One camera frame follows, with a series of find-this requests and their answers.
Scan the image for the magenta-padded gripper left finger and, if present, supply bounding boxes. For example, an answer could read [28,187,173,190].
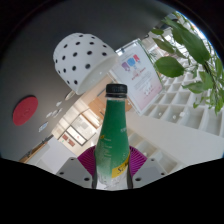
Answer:
[55,145,98,190]

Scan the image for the small blue card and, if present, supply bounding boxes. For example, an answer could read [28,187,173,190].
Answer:
[38,121,49,133]

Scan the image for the ceiling lights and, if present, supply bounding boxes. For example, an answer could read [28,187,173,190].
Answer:
[156,109,188,121]

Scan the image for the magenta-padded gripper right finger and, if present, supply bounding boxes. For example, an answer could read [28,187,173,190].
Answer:
[128,145,169,190]

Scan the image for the clear acrylic sign stand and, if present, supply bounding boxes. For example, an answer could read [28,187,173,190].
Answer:
[109,38,164,116]

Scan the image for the flat round red coaster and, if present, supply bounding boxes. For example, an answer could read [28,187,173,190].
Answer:
[12,95,39,127]

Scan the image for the white polka-dot cup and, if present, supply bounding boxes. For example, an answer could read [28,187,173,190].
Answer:
[52,32,119,96]

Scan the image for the green plastic drink bottle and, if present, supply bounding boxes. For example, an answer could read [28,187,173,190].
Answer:
[94,83,132,191]

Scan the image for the green leafy potted plant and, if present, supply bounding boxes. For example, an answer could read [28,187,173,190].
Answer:
[149,11,224,116]

